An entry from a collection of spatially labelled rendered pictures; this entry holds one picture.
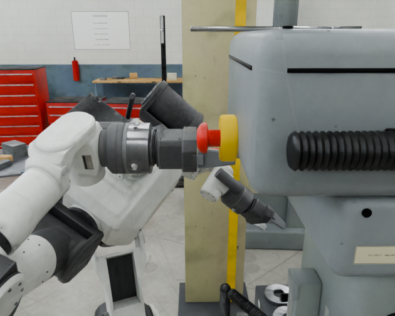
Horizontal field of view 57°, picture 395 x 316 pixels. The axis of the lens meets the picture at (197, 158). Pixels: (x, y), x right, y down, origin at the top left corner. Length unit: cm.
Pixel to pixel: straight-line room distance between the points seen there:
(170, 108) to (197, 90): 127
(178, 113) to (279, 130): 61
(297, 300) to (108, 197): 43
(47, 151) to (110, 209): 26
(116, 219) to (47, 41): 941
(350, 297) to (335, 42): 31
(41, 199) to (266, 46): 38
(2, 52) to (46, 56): 106
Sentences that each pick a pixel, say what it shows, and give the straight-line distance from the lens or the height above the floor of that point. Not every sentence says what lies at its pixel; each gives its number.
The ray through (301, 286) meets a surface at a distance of 57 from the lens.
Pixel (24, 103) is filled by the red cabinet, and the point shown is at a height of 100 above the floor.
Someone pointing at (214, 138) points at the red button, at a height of 176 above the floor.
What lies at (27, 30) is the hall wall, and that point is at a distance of 1027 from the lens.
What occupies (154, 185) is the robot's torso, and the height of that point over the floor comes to 156.
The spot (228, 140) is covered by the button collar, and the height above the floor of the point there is 176.
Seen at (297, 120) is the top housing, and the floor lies 181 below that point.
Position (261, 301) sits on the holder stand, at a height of 112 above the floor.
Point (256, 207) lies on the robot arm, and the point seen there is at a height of 137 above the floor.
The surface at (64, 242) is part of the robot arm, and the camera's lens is 74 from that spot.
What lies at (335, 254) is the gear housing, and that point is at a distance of 43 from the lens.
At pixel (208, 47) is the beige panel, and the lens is 217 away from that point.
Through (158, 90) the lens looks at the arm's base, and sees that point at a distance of 92.
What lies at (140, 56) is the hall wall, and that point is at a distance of 955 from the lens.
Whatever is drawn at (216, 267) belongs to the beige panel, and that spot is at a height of 33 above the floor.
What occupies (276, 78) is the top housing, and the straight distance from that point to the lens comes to 33.
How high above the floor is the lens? 188
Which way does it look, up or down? 19 degrees down
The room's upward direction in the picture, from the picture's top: straight up
